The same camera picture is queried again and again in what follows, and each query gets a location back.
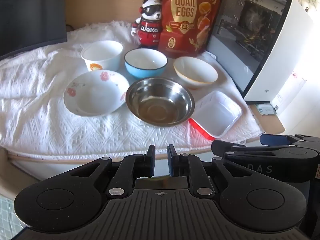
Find white square dish red outside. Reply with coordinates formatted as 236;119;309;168
189;91;242;140

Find black monitor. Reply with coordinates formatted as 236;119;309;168
0;0;68;58

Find white textured cloth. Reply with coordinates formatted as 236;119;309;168
0;20;265;155

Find stainless steel bowl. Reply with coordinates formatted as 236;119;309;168
125;77;195;127

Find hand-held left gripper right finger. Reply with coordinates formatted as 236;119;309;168
167;144;253;198

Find panda figurine in red suit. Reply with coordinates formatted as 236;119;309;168
131;0;163;49

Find white bowl with orange rim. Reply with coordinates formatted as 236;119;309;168
173;56;219;90

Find white bowl with orange logo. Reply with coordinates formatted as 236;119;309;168
80;40;123;72

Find light blue bowl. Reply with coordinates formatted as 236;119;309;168
124;48;168;80

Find white computer case glass panel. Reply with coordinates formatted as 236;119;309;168
206;0;315;135

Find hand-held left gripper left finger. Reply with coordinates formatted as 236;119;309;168
65;144;156;198

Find red snack bag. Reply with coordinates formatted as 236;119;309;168
157;0;225;59

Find brown cardboard piece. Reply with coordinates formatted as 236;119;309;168
247;102;286;135

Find white floral bowl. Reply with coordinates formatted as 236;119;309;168
63;69;130;117

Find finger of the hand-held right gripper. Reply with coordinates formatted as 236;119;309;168
259;134;320;146
211;139;295;160

